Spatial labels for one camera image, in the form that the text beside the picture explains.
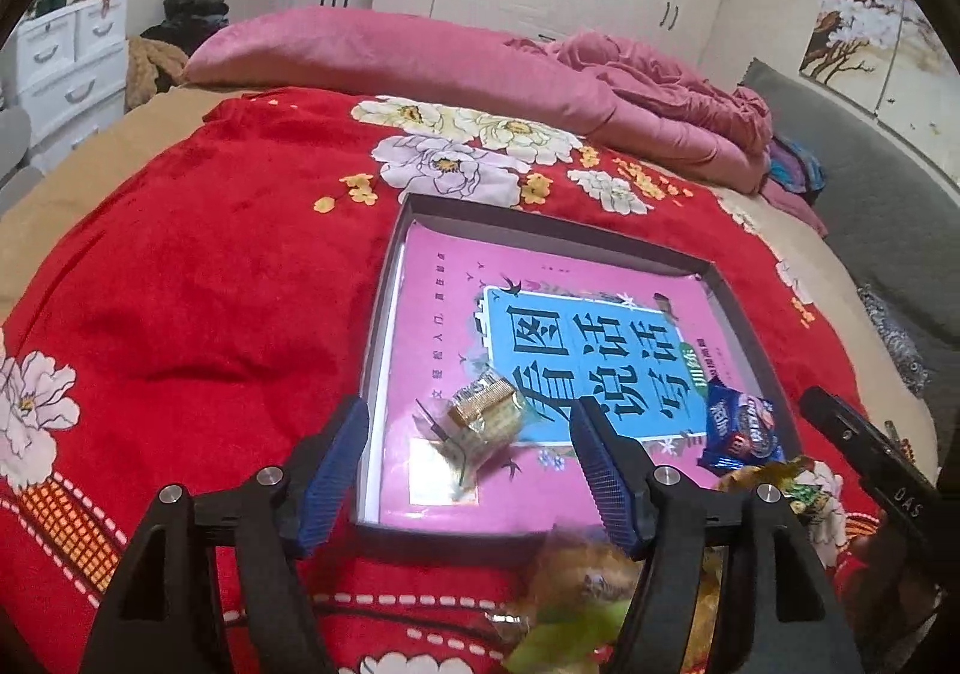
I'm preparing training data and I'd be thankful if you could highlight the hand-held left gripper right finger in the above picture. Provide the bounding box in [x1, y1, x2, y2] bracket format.
[568, 395, 856, 674]

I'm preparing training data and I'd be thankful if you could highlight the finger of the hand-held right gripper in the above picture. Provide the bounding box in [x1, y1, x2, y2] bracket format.
[799, 387, 944, 532]

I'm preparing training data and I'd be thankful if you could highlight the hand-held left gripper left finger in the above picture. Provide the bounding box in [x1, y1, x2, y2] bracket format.
[79, 395, 372, 674]

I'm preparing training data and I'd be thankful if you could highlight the blue cookie packet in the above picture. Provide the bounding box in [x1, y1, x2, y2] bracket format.
[697, 376, 787, 473]

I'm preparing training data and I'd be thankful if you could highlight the clear snack packet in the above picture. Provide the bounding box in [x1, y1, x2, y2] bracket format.
[415, 363, 526, 495]

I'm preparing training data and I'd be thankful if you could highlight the grey cardboard box tray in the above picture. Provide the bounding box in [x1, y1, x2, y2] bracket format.
[351, 192, 785, 547]

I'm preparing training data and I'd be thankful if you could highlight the green gold snack packet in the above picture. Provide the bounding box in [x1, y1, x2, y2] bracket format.
[712, 456, 848, 521]

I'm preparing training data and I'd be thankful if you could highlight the grey patterned cloth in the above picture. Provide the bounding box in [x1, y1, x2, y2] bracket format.
[855, 284, 931, 394]

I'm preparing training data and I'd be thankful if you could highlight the yellow snack packet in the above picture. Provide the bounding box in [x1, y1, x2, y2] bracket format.
[487, 531, 721, 674]

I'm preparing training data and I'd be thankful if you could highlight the pink book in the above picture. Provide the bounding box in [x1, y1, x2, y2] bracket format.
[379, 224, 721, 532]

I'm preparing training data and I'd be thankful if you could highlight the red floral blanket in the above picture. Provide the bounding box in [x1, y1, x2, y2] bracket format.
[0, 88, 938, 674]

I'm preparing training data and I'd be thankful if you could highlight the grey padded headboard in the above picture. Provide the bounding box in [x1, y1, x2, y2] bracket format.
[739, 59, 960, 435]

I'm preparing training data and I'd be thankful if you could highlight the colourful striped cloth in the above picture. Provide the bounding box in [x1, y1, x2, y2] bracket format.
[765, 134, 826, 195]

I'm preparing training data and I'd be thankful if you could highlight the pink quilt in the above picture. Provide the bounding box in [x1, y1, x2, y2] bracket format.
[184, 7, 826, 236]

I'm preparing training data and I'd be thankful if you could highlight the yellow knit blanket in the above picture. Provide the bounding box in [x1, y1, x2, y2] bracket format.
[126, 37, 188, 109]

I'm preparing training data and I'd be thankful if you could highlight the pale grey chair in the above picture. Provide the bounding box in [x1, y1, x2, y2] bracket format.
[0, 106, 42, 210]

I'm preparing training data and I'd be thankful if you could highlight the white drawer cabinet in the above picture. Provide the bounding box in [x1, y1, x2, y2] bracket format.
[15, 0, 128, 158]

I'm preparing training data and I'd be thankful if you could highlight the dark clothes pile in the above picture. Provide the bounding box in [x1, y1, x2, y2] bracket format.
[142, 0, 230, 46]

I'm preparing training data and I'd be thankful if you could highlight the floral wall painting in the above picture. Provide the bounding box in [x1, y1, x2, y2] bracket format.
[799, 0, 960, 143]

